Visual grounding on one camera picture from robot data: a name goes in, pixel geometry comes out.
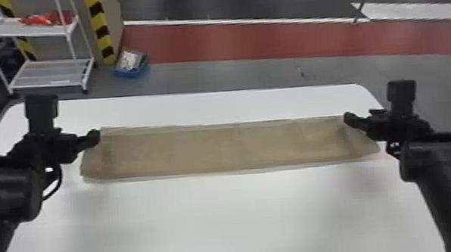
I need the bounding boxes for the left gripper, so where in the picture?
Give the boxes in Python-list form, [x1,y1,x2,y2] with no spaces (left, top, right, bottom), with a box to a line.
[8,126,104,172]

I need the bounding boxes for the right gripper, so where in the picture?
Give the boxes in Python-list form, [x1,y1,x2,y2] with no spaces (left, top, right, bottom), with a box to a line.
[342,104,435,146]

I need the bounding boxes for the beige towel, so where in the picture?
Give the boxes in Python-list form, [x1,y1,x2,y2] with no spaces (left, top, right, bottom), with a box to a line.
[76,107,383,185]

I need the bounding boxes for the blue tray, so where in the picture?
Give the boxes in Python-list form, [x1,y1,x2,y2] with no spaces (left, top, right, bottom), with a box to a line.
[110,46,151,80]

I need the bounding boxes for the red snack packet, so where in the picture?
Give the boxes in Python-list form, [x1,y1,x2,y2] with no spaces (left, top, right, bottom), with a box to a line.
[19,8,75,30]

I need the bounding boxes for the black cable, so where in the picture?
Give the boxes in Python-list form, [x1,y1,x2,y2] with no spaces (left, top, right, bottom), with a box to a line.
[38,163,65,201]

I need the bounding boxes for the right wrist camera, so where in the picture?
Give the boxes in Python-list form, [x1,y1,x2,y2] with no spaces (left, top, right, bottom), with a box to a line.
[384,78,420,117]

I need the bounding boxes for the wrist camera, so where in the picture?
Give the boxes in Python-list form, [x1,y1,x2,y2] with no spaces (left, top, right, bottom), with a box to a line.
[23,92,62,135]
[384,78,420,117]

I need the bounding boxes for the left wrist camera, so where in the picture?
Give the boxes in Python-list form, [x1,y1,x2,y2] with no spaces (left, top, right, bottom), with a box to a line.
[23,92,62,135]

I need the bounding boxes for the white wire rack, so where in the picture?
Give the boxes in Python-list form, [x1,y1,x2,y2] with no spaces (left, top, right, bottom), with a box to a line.
[0,0,98,100]

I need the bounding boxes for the yellow black striped post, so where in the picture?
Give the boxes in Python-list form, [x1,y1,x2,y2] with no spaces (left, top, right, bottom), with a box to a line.
[82,0,119,68]
[0,0,39,64]

